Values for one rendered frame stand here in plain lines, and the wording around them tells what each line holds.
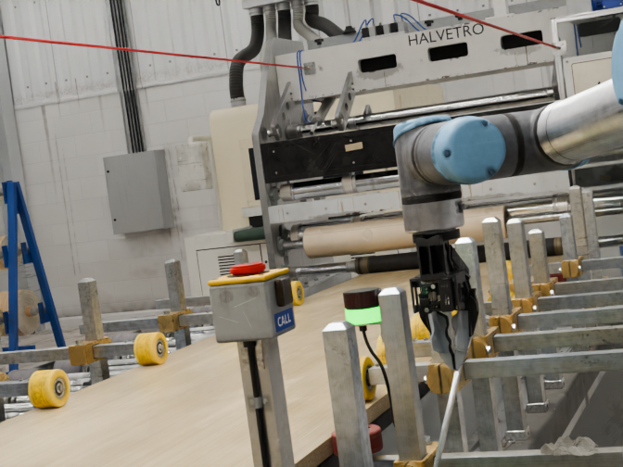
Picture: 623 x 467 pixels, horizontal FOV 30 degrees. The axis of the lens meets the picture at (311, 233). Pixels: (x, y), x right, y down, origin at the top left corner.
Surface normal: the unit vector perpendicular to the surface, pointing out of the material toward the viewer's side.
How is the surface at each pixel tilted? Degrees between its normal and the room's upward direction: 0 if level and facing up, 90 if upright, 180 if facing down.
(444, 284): 90
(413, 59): 90
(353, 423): 90
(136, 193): 90
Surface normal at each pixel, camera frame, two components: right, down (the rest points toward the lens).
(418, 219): -0.56, 0.12
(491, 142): 0.20, 0.03
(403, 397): -0.35, 0.10
